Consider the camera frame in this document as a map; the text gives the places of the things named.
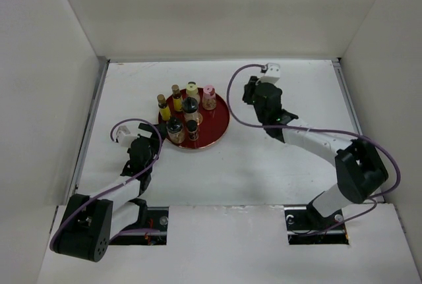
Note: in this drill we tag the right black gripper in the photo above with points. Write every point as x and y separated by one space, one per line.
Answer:
248 89

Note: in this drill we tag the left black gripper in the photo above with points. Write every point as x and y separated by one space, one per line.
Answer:
154 140

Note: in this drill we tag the dark lid nut jar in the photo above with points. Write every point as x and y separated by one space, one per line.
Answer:
175 130

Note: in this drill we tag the pink lid spice jar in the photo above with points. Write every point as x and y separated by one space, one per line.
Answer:
209 97

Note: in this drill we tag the yellow label bottle front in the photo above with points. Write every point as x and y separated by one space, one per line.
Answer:
165 111

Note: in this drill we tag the yellow label bottle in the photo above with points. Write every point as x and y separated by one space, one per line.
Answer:
165 111
177 98

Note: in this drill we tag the black cap spice jar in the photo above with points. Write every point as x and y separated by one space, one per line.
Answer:
192 128

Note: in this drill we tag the cream squeeze bottle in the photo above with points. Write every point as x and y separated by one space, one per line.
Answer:
192 91

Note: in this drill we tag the black grinder top jar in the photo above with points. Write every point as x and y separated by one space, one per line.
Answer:
191 110

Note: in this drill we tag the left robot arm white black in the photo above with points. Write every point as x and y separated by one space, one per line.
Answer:
91 221

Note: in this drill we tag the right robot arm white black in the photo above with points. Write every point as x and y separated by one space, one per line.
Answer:
359 168

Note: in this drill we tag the red round tray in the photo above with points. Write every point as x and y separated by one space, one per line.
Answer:
213 126

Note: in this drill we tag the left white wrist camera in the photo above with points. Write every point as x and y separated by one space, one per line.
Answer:
124 137

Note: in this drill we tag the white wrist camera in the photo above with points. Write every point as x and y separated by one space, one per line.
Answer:
124 137
271 73

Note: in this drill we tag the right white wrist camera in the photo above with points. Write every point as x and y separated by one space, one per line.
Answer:
271 73

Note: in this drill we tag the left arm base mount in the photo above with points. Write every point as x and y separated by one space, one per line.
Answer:
150 229

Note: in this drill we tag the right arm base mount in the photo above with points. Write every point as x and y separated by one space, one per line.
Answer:
304 230

